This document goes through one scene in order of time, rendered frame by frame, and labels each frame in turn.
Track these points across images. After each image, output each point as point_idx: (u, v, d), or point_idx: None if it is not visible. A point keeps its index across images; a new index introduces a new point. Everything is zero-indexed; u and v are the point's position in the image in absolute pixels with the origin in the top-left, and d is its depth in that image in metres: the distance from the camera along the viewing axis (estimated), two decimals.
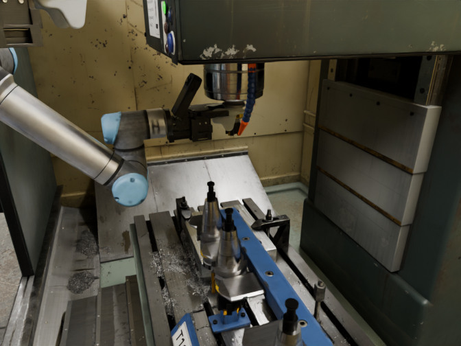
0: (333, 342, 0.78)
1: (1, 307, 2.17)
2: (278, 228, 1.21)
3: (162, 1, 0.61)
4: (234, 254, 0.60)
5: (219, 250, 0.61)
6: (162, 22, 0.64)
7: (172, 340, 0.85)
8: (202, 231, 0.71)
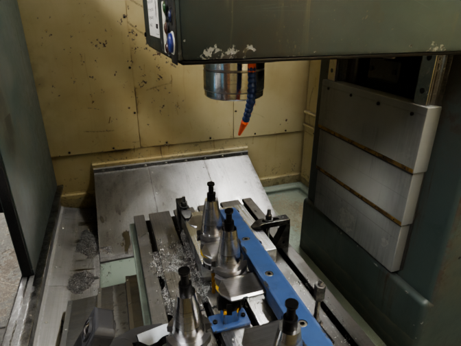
0: (333, 342, 0.78)
1: (1, 307, 2.17)
2: (278, 228, 1.21)
3: (162, 1, 0.61)
4: (234, 254, 0.60)
5: (219, 250, 0.61)
6: (162, 22, 0.64)
7: None
8: (202, 231, 0.71)
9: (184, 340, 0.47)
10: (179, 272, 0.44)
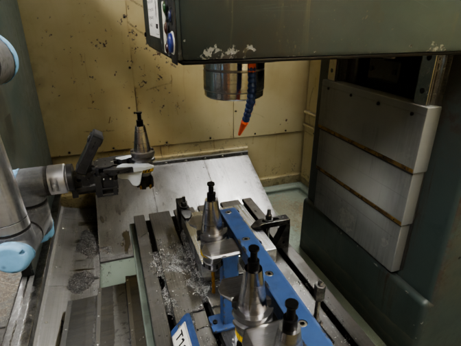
0: (333, 342, 0.78)
1: (1, 307, 2.17)
2: (278, 228, 1.21)
3: (162, 1, 0.61)
4: (143, 143, 0.91)
5: (134, 141, 0.92)
6: (162, 22, 0.64)
7: (172, 340, 0.85)
8: (202, 231, 0.71)
9: (250, 313, 0.51)
10: (250, 249, 0.48)
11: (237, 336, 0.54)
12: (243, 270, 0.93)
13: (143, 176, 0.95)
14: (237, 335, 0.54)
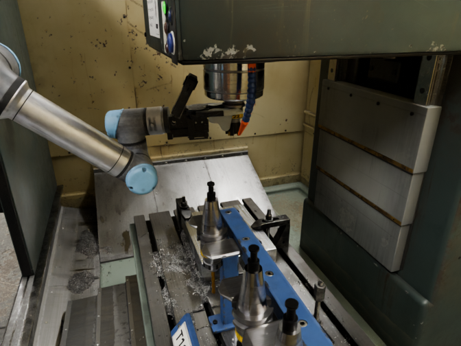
0: (333, 342, 0.78)
1: (1, 307, 2.17)
2: (278, 228, 1.21)
3: (162, 1, 0.61)
4: None
5: None
6: (162, 22, 0.64)
7: (172, 340, 0.85)
8: (202, 231, 0.71)
9: (250, 313, 0.51)
10: (250, 249, 0.48)
11: (237, 336, 0.54)
12: (243, 270, 0.93)
13: (232, 122, 0.96)
14: (237, 335, 0.54)
